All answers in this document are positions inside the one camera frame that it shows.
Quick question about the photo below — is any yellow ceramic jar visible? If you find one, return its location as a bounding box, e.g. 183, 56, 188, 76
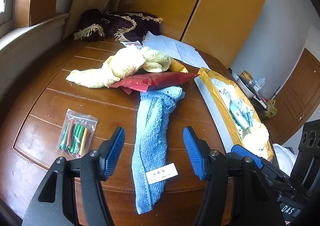
241, 70, 253, 81

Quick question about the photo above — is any red foil pouch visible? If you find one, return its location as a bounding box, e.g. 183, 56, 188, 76
110, 71, 199, 95

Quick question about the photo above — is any bag of coloured sticks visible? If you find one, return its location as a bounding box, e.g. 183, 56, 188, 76
56, 109, 98, 159

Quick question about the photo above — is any white tissue pack red print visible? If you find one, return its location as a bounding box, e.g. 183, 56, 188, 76
211, 78, 239, 109

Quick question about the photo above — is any blue cartoon wipes pack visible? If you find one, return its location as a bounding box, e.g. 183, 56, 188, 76
229, 99, 254, 129

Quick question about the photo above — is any yellow plastic bag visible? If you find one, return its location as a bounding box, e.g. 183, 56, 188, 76
263, 100, 277, 119

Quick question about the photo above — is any dark purple fringed cloth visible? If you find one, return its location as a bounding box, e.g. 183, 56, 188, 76
73, 9, 163, 43

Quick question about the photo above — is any yellow padded envelope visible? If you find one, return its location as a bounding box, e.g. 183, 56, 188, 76
168, 58, 189, 74

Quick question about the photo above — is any white rice cooker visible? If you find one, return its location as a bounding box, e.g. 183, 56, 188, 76
237, 76, 261, 101

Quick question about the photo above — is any white paper sheet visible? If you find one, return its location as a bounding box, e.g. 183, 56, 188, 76
142, 31, 210, 69

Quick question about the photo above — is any yellow wooden wardrobe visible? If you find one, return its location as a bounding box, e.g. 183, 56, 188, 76
118, 0, 265, 67

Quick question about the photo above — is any blue towel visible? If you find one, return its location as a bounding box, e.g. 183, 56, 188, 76
131, 86, 185, 215

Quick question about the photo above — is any brown wooden door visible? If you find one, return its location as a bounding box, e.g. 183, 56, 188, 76
265, 48, 320, 145

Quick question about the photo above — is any clear plastic bottle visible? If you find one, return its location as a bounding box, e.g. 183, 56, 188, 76
254, 78, 265, 91

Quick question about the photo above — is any small white red packet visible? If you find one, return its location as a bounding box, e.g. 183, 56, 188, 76
121, 41, 142, 48

